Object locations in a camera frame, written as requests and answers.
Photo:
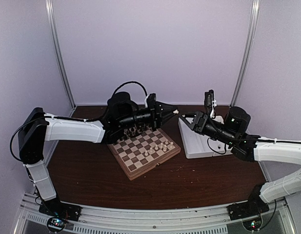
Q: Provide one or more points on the controller board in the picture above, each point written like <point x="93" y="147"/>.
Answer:
<point x="55" y="224"/>
<point x="252" y="224"/>

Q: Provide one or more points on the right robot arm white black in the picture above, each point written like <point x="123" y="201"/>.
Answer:
<point x="250" y="148"/>

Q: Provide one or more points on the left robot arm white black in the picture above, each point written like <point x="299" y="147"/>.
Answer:
<point x="122" y="114"/>

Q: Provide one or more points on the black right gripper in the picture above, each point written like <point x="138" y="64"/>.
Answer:
<point x="200" y="121"/>

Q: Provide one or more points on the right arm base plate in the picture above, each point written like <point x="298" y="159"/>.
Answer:
<point x="246" y="209"/>

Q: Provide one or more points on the left aluminium frame post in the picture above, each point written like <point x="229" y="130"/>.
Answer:
<point x="58" y="53"/>

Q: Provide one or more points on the right aluminium frame post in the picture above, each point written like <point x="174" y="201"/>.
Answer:
<point x="247" y="50"/>

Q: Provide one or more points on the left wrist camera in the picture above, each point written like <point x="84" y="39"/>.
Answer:
<point x="150" y="100"/>

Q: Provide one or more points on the right controller board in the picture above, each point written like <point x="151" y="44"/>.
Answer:
<point x="252" y="224"/>

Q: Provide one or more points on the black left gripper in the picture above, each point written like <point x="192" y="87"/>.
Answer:
<point x="157" y="113"/>

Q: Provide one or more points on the white plastic tray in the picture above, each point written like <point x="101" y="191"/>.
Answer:
<point x="199" y="146"/>

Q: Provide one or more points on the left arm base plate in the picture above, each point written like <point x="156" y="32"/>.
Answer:
<point x="62" y="210"/>

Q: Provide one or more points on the aluminium frame post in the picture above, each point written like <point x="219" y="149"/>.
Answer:
<point x="58" y="53"/>
<point x="247" y="50"/>

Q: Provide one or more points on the row of dark chess pieces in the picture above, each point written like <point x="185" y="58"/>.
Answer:
<point x="134" y="131"/>

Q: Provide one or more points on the left controller board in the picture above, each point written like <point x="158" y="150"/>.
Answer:
<point x="55" y="224"/>

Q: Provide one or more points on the front aluminium rail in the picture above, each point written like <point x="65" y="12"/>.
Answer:
<point x="205" y="220"/>

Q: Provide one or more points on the wooden chess board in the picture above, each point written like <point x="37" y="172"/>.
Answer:
<point x="130" y="153"/>

